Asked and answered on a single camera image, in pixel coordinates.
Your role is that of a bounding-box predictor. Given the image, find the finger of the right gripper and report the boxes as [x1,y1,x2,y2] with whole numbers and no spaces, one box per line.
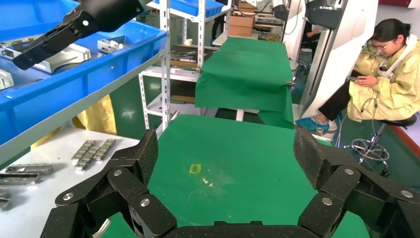
[12,10,99,70]

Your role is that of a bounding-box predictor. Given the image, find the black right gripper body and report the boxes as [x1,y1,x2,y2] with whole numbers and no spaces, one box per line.
[78,0,150,34]

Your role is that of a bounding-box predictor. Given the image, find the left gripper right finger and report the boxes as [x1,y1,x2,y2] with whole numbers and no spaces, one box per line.
[293,127,420,238]

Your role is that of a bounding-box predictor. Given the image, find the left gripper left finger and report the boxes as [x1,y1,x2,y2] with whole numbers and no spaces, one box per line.
[40,129,178,238]

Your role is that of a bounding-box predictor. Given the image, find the silver metal plate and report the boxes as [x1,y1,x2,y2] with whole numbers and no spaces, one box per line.
[0,39,92,74]

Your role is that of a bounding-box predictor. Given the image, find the pile of metal parts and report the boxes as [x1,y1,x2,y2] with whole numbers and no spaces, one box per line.
[169,50,199,63]

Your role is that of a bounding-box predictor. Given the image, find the segmented silver metal strip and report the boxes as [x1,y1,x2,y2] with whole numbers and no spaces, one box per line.
[93,139,116,162]
[70,140,97,173]

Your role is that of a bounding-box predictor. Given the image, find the grey metal block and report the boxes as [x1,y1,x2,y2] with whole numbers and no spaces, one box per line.
[0,69,15,91]

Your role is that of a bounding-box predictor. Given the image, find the large blue plastic bin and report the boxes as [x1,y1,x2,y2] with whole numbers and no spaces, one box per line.
[0,0,167,145]

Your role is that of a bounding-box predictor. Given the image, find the grey metal shelf rack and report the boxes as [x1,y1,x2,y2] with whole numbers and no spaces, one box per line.
[0,0,172,238]

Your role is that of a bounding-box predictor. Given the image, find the white metal shelf rack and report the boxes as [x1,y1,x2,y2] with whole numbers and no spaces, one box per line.
[139,0,232,130]

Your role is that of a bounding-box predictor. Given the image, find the yellow cloth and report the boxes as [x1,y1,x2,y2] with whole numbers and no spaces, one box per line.
[31,94,117,150]

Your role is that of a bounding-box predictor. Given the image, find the wooden board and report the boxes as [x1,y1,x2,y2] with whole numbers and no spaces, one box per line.
[170,60,199,69]
[170,95,197,105]

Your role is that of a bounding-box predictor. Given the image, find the black stool chrome base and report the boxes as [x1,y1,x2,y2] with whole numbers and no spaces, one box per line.
[344,114,418,178]

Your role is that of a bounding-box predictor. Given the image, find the grey metal bar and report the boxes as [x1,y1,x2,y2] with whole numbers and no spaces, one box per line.
[4,163,54,176]

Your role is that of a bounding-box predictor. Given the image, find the dark metal bar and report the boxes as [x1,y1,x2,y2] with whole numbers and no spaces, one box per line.
[0,173,42,185]

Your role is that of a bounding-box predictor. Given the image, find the seated person yellow coat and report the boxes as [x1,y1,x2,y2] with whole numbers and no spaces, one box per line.
[295,18,420,134]

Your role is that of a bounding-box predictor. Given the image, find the white headset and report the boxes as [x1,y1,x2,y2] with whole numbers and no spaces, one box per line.
[377,34,420,79]

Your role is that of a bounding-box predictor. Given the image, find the cardboard box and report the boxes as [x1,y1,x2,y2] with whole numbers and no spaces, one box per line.
[228,15,256,37]
[238,1,257,17]

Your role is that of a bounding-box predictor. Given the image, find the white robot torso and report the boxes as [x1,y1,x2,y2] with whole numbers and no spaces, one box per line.
[282,0,379,119]

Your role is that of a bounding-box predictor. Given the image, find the silver metal bracket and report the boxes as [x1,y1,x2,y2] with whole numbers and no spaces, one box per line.
[97,35,126,54]

